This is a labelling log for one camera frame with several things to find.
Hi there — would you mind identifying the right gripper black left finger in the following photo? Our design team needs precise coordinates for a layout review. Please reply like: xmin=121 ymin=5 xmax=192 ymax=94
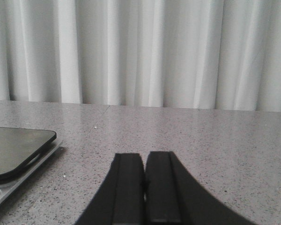
xmin=76 ymin=153 xmax=144 ymax=225

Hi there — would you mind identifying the silver black kitchen scale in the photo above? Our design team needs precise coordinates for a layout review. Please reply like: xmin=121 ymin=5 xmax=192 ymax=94
xmin=0 ymin=127 xmax=62 ymax=205

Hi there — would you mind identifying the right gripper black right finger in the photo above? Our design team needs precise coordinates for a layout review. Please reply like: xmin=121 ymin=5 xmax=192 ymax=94
xmin=146 ymin=151 xmax=252 ymax=225

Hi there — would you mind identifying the white pleated curtain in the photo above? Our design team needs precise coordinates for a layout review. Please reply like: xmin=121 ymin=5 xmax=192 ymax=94
xmin=0 ymin=0 xmax=281 ymax=112

